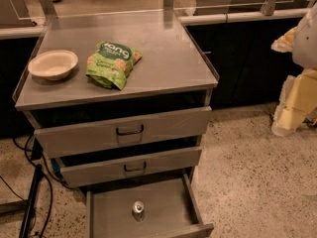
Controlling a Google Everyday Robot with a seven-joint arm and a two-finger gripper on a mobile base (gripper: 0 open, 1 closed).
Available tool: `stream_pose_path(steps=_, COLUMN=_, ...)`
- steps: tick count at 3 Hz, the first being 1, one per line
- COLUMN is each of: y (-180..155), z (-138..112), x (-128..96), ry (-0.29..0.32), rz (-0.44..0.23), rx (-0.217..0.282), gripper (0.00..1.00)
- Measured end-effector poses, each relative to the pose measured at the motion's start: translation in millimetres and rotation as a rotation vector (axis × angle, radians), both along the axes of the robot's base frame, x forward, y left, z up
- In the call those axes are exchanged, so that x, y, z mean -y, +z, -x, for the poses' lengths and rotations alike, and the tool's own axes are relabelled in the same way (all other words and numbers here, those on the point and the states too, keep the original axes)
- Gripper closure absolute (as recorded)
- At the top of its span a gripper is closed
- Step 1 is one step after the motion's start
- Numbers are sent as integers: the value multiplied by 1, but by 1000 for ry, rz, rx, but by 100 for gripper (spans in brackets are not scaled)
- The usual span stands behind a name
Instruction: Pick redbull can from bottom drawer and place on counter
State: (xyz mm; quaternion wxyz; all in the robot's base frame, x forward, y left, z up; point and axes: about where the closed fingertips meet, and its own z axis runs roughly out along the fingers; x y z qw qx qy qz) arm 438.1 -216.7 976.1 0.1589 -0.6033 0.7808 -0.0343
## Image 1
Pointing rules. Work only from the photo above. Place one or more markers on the grey drawer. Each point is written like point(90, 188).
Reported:
point(128, 162)
point(93, 127)
point(171, 210)

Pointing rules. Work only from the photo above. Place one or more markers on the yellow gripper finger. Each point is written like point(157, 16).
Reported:
point(298, 98)
point(284, 44)

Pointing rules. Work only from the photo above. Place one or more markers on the white horizontal rail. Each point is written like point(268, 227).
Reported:
point(241, 17)

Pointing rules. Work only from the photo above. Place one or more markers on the white paper bowl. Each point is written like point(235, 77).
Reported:
point(53, 65)

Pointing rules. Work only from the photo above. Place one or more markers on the grey top drawer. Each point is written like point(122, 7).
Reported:
point(93, 127)

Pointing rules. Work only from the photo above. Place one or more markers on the black stand leg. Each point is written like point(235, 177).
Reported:
point(29, 210)

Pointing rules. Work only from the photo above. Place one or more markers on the silver redbull can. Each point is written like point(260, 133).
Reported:
point(138, 211)

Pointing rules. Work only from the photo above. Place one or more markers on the green chip bag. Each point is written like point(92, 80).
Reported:
point(111, 64)

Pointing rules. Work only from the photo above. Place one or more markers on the grey middle drawer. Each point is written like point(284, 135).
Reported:
point(128, 162)

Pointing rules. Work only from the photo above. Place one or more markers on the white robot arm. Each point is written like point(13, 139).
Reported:
point(304, 52)

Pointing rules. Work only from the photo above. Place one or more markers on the grey bottom drawer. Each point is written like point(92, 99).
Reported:
point(171, 210)

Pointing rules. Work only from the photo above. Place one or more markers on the grey metal drawer cabinet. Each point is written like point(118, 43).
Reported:
point(170, 63)

